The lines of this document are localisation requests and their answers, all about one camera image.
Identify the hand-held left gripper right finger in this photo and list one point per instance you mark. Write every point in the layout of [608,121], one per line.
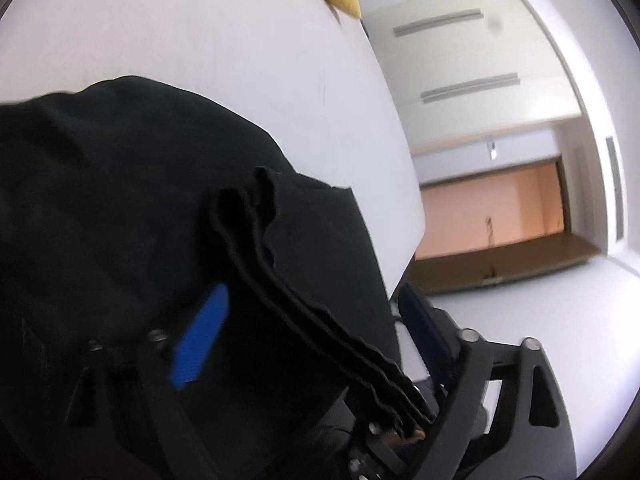
[425,317]

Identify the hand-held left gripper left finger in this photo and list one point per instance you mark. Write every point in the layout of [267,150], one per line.
[200,335]

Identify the black denim pants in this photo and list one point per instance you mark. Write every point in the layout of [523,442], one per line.
[125,185]

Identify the orange room door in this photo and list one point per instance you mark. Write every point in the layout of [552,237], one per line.
[490,205]

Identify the white wardrobe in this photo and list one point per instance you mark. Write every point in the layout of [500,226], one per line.
[450,55]

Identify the bed with white sheet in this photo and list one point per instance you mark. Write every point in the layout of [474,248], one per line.
[200,35]

